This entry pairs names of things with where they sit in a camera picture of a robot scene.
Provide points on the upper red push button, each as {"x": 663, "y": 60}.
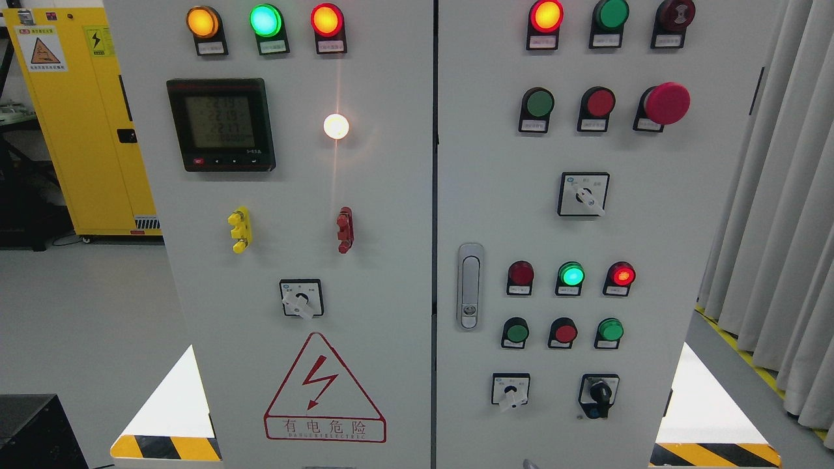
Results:
{"x": 596, "y": 106}

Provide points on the red-orange indicator light right panel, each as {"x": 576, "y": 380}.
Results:
{"x": 543, "y": 27}

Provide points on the green indicator light top right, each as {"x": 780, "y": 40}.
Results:
{"x": 608, "y": 20}

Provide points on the upper right rotary selector switch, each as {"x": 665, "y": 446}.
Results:
{"x": 583, "y": 194}

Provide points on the red electric danger warning sticker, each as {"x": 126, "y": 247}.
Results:
{"x": 320, "y": 399}

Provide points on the left panel rotary selector switch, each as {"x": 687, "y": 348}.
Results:
{"x": 302, "y": 298}

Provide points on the upper green push button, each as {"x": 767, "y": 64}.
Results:
{"x": 535, "y": 112}

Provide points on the red mushroom emergency stop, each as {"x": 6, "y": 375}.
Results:
{"x": 660, "y": 106}

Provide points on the grey curtain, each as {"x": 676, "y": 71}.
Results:
{"x": 769, "y": 279}

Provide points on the black box lower left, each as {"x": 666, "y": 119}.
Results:
{"x": 35, "y": 433}

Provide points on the red push button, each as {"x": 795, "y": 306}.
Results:
{"x": 596, "y": 106}
{"x": 562, "y": 334}

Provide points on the grey electrical control cabinet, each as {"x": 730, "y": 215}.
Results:
{"x": 433, "y": 160}

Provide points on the yellow safety cabinet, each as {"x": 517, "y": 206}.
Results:
{"x": 70, "y": 66}

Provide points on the red indicator light top left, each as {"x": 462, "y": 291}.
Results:
{"x": 328, "y": 24}

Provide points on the silver cabinet door handle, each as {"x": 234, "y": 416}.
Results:
{"x": 469, "y": 275}

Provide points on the middle row green light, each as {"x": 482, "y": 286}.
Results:
{"x": 569, "y": 279}

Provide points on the dark red buzzer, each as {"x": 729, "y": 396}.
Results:
{"x": 672, "y": 18}

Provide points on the white glowing indicator light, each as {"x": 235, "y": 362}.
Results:
{"x": 336, "y": 126}

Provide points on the lower right green push button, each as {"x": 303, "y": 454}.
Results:
{"x": 609, "y": 334}

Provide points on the green start push button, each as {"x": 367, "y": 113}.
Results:
{"x": 514, "y": 334}

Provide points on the orange indicator light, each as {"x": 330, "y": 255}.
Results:
{"x": 206, "y": 27}

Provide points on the middle row left red light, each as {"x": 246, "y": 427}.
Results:
{"x": 520, "y": 278}

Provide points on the lower white rotary selector switch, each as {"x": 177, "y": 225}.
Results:
{"x": 510, "y": 390}

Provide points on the black knob selector switch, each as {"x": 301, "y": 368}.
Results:
{"x": 597, "y": 394}

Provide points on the middle row right red light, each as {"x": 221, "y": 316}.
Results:
{"x": 620, "y": 277}

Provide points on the black digital power meter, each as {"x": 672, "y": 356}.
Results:
{"x": 222, "y": 124}

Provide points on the green indicator light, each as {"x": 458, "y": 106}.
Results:
{"x": 269, "y": 29}
{"x": 608, "y": 20}

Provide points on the red terminal post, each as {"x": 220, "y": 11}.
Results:
{"x": 345, "y": 233}

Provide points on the green indicator light top left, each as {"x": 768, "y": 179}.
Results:
{"x": 269, "y": 29}

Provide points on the yellow terminal post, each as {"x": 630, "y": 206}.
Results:
{"x": 241, "y": 230}

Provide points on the row red light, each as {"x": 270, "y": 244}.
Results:
{"x": 620, "y": 277}
{"x": 520, "y": 278}

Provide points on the lower red push button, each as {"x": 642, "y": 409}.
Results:
{"x": 562, "y": 334}

